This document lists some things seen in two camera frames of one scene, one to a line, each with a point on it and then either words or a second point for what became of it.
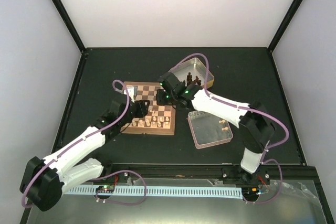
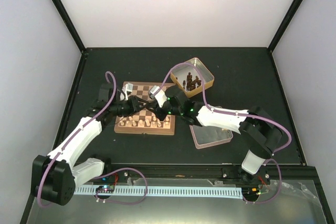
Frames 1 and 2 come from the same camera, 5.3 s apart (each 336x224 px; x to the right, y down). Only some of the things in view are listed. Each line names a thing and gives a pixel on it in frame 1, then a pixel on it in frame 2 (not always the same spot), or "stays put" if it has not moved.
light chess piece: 147,122 stays put
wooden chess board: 160,119 stays put
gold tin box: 196,68 stays put
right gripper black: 160,100 to 154,105
